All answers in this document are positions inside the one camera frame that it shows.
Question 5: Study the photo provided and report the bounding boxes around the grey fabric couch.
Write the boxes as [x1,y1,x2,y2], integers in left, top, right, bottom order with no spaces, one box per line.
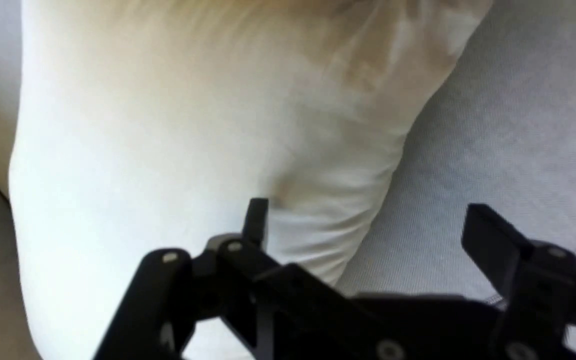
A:
[0,0,576,360]

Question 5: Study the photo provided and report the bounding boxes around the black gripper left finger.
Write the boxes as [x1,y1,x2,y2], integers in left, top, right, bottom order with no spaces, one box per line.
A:
[91,196,291,360]

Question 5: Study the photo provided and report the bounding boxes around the plain white pillow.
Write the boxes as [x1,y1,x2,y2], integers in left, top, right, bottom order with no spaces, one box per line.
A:
[5,0,496,360]

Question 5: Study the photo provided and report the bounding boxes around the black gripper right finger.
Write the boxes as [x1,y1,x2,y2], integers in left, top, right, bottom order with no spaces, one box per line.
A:
[459,203,576,360]

